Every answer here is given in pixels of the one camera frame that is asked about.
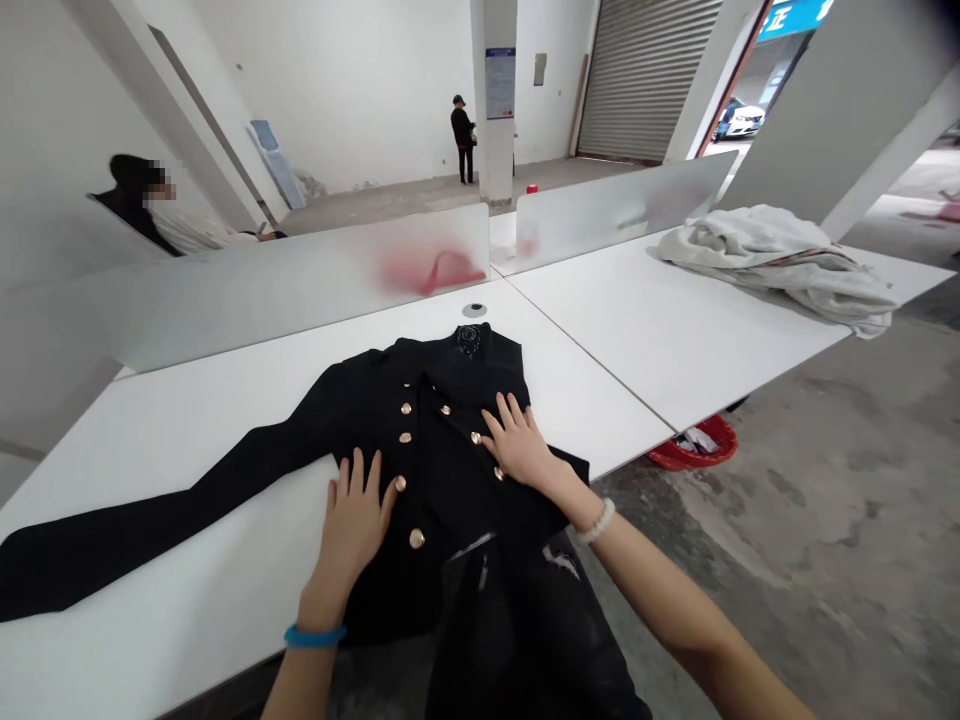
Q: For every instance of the person's left hand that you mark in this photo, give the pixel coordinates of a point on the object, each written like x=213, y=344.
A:
x=356, y=525

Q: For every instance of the person's right hand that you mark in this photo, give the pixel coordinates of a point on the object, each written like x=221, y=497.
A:
x=536, y=465

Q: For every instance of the black jacket with gold buttons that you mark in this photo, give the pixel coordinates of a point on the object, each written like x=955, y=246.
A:
x=442, y=450

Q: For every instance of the red plastic basket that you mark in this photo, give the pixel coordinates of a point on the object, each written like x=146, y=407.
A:
x=697, y=448

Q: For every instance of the person's body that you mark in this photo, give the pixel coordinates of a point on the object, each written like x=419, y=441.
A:
x=525, y=645

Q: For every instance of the long frosted desk divider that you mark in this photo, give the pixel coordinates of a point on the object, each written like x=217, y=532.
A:
x=262, y=292

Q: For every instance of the short frosted desk divider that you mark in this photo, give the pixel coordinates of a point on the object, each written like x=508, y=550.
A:
x=622, y=202

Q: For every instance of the pile of white cloth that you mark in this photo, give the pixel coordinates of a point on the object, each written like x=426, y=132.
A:
x=772, y=259

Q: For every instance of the white square pillar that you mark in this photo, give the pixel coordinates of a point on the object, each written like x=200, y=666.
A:
x=495, y=150

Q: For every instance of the pale blue leaning board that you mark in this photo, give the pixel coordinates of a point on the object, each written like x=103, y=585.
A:
x=277, y=165

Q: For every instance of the blue notice poster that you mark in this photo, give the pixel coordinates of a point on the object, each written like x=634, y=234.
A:
x=500, y=82

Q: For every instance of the white car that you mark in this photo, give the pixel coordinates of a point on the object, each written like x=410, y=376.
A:
x=739, y=120

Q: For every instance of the grey roller shutter door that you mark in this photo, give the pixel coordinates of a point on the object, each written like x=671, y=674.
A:
x=645, y=75

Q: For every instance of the grey wall box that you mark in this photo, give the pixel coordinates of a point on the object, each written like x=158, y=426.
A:
x=541, y=69

